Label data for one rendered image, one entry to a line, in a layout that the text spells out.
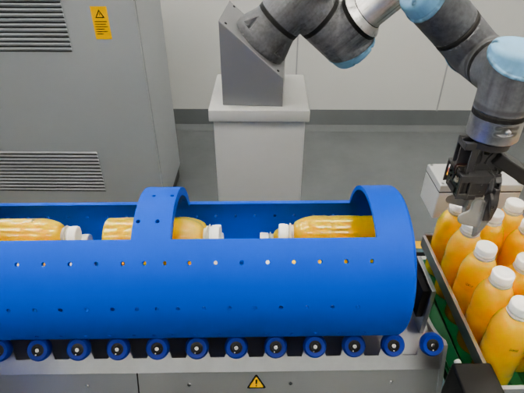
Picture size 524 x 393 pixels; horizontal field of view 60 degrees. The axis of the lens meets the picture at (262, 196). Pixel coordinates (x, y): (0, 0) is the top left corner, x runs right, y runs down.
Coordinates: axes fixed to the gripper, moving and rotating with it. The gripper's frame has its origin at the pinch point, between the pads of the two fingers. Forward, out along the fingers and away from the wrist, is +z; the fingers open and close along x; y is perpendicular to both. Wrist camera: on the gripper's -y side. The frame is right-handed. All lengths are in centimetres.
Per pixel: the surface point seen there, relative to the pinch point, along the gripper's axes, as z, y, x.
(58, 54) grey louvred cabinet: 11, 140, -144
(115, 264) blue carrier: -8, 68, 20
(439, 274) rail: 13.4, 4.6, 1.7
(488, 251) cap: 0.1, 0.4, 8.8
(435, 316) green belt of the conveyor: 21.0, 5.6, 7.2
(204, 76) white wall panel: 69, 85, -270
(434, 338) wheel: 13.0, 11.4, 19.1
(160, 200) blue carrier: -13, 62, 9
